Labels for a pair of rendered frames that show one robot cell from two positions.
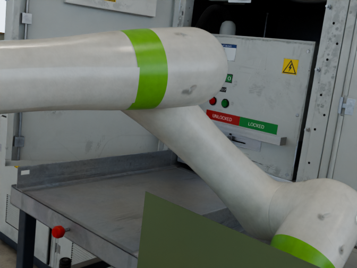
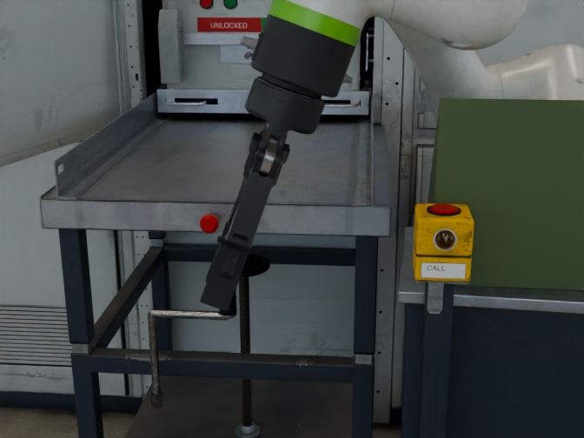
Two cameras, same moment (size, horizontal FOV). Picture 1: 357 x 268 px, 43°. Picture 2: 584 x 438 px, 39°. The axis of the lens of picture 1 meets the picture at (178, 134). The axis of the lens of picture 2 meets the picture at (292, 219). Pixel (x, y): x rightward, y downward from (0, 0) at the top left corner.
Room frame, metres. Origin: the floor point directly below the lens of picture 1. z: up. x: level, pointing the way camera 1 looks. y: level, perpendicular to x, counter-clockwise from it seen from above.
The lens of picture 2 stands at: (-0.09, 0.95, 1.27)
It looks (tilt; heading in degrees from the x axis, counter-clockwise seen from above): 18 degrees down; 324
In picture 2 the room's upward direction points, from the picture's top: straight up
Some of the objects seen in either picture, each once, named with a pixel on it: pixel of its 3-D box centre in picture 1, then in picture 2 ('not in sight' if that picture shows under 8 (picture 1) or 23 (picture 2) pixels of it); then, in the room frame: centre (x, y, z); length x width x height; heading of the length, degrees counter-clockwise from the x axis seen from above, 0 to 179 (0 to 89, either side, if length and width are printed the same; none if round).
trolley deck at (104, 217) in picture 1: (159, 206); (241, 168); (1.36, 0.03, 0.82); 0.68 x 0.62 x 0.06; 139
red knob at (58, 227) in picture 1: (61, 231); (210, 222); (1.09, 0.27, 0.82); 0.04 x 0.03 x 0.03; 139
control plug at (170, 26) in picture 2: not in sight; (172, 45); (1.74, -0.01, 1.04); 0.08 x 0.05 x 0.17; 139
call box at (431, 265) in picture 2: not in sight; (441, 242); (0.72, 0.09, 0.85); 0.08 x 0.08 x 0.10; 49
